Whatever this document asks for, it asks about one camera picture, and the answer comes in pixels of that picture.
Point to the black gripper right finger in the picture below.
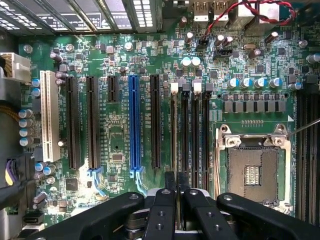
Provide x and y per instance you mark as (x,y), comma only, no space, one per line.
(200,205)

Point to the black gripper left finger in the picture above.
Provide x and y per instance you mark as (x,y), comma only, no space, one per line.
(160,207)

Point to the RAM slot with white latch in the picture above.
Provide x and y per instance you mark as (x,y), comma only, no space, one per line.
(174,87)
(197,130)

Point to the RAM slot with black latch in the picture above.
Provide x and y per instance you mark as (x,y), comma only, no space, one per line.
(185,130)
(207,130)

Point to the long black expansion slot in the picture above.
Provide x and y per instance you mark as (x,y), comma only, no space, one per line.
(155,125)
(73,125)
(93,125)

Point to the blue expansion slot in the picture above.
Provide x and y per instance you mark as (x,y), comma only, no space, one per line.
(134,125)

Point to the bank of black RAM slots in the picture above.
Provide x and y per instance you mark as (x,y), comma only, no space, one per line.
(308,150)

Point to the short black expansion slot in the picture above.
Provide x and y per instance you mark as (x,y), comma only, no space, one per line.
(113,88)

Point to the white PCI expansion slot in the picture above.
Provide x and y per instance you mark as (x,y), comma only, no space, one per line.
(50,115)

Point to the perforated metal slot cover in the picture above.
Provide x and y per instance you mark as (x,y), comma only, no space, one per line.
(143,13)

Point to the silver CPU socket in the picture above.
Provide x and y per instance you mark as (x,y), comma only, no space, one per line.
(252,165)

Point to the green motherboard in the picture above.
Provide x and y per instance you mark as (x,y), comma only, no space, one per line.
(120,125)

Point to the row of grey chokes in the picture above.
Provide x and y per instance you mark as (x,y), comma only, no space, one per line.
(253,105)

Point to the blue-topped capacitor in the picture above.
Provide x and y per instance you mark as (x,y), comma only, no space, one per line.
(195,62)
(275,82)
(25,113)
(246,83)
(26,141)
(25,132)
(186,62)
(233,83)
(35,92)
(25,123)
(260,82)
(35,83)

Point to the black SATA port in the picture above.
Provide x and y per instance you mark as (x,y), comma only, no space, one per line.
(33,220)

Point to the thin metal locking lever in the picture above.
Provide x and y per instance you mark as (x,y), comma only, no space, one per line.
(305,127)

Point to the dark capacitor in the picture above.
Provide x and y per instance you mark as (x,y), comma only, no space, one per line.
(256,53)
(271,37)
(228,41)
(189,37)
(219,40)

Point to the grey metal PC case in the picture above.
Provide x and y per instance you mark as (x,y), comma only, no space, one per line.
(10,92)

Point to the silver USB port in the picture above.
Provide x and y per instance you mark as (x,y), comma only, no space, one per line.
(200,10)
(220,10)

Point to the white power connector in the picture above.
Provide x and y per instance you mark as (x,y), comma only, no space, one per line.
(17,66)

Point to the silver network port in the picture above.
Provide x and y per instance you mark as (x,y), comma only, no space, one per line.
(257,11)

